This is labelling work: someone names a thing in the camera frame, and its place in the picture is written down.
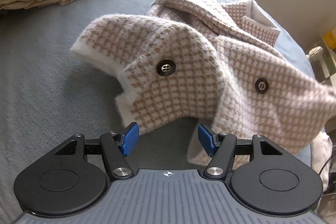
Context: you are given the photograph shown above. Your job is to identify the cream bedpost finial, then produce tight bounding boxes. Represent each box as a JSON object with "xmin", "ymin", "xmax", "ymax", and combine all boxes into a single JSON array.
[{"xmin": 306, "ymin": 47, "xmax": 324, "ymax": 60}]

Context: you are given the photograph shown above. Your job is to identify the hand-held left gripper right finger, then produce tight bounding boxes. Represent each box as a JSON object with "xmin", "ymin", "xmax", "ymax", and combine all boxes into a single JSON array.
[{"xmin": 197, "ymin": 124, "xmax": 286, "ymax": 180}]

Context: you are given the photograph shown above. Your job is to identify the cream folded garment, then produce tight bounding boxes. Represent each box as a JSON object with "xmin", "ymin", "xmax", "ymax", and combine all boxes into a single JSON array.
[{"xmin": 311, "ymin": 132, "xmax": 334, "ymax": 189}]

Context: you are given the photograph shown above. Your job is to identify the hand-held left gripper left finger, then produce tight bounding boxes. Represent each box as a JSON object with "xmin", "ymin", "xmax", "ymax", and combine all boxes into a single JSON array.
[{"xmin": 52, "ymin": 122, "xmax": 139, "ymax": 179}]

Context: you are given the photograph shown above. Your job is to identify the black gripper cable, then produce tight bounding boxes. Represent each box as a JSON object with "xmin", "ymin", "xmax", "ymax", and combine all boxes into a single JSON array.
[{"xmin": 319, "ymin": 147, "xmax": 336, "ymax": 176}]

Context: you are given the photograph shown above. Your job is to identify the white desk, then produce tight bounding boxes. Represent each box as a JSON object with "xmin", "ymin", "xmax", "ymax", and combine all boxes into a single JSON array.
[{"xmin": 312, "ymin": 34, "xmax": 336, "ymax": 83}]

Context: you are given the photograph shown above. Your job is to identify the beige houndstooth coat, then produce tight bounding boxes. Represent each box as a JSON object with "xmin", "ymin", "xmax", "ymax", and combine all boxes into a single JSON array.
[{"xmin": 70, "ymin": 0, "xmax": 336, "ymax": 165}]

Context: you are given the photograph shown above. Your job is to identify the yellow box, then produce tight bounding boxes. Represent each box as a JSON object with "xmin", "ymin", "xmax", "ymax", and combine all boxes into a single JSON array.
[{"xmin": 324, "ymin": 31, "xmax": 336, "ymax": 46}]

